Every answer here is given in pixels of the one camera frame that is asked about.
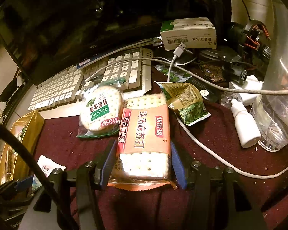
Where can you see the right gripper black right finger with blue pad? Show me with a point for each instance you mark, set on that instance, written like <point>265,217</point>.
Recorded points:
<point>218,199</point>

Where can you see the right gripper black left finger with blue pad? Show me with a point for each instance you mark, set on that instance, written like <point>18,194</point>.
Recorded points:
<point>90,177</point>

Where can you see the round cracker green pack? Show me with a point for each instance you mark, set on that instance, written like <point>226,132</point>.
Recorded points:
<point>100,112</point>

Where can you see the small white sachet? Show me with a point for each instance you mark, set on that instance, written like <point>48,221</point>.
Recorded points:
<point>47,166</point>

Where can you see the white dropper bottle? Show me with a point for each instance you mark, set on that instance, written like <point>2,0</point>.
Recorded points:
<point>246,127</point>

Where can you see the cardboard box tray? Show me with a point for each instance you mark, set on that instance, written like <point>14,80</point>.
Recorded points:
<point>25,131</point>

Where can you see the clear plastic bag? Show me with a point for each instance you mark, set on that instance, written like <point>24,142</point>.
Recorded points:
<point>271,112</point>

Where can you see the olive green peas bag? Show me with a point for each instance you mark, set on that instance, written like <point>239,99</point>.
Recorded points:
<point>185,100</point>

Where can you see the white computer keyboard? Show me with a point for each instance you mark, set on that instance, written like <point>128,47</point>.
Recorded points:
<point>60,95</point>

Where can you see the black frying pan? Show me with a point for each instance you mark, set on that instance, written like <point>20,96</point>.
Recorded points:
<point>10,88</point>

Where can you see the white power adapter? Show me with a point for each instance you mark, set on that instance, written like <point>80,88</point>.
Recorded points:
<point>251,83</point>

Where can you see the black computer monitor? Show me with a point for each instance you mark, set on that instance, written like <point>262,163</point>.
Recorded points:
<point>44,37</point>

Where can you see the white green medicine box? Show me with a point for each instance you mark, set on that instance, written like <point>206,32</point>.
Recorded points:
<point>193,32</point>

